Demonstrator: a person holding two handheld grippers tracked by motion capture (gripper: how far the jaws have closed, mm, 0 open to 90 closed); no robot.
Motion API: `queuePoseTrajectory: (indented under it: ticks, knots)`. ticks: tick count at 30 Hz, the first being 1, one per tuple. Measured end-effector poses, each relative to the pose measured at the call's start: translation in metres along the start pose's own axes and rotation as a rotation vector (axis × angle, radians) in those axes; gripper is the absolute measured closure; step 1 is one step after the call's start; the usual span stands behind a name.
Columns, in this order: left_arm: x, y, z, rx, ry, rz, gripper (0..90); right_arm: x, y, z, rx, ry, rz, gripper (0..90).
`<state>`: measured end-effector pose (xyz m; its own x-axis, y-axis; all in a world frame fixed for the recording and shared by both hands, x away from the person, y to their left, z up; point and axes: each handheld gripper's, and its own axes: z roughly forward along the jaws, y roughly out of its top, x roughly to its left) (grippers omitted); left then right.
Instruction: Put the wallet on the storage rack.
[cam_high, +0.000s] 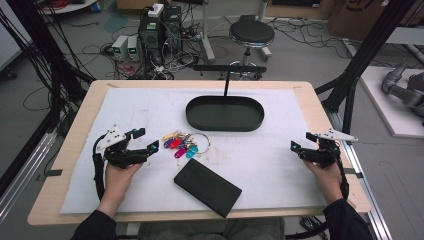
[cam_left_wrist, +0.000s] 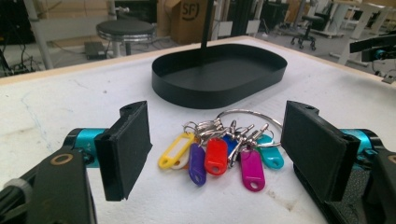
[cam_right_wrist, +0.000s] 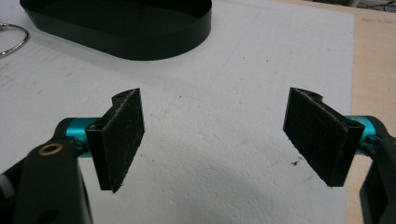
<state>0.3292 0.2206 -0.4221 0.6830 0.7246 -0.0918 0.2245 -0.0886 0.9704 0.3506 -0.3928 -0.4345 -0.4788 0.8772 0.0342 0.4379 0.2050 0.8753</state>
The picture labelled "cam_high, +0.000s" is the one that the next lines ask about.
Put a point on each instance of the black computer tower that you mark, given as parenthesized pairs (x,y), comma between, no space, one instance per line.
(156,36)

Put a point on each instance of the bunch of keys, colourful tags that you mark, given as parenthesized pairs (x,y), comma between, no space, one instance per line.
(178,144)

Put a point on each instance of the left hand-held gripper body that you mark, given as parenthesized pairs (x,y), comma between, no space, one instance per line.
(116,156)

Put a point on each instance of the white power supply unit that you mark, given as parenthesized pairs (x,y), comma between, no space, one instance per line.
(133,48)
(120,47)

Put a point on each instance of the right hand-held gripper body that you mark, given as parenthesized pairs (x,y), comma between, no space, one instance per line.
(325,155)

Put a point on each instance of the black oval tray with hanger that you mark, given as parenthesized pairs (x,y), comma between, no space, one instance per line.
(225,115)

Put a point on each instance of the white table mat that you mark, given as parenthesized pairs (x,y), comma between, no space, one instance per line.
(260,166)

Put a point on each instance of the brown cardboard box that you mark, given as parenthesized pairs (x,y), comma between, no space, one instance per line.
(360,16)

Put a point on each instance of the black round stool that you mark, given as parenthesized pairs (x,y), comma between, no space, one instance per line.
(251,33)

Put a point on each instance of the aluminium rail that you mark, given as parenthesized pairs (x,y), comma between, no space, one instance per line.
(23,180)
(366,200)

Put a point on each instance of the person's left hand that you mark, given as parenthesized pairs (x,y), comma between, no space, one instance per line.
(116,181)

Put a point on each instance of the white floor board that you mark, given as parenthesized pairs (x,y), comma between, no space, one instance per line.
(383,110)

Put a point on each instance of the black flat wallet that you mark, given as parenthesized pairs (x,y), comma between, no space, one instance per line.
(207,187)

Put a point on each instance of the white power strip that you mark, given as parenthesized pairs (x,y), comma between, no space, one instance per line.
(156,10)

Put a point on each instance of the person's right hand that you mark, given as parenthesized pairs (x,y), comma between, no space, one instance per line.
(330,181)

